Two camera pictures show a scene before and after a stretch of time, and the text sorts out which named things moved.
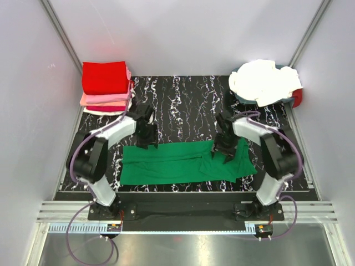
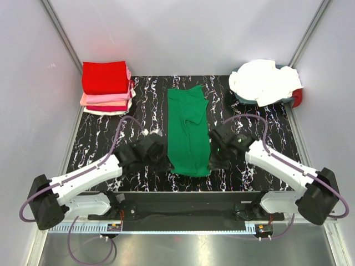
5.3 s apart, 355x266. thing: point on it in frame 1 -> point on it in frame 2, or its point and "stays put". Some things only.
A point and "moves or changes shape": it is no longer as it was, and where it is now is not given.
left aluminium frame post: x=59 y=27 stays put
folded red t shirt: x=105 y=78 stays put
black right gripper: x=230 y=153 -> x=217 y=164
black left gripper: x=151 y=140 -> x=166 y=164
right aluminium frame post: x=321 y=9 stays put
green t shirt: x=182 y=162 moves or changes shape
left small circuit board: x=113 y=227 stays put
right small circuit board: x=264 y=229 stays put
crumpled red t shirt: x=297 y=94 stays put
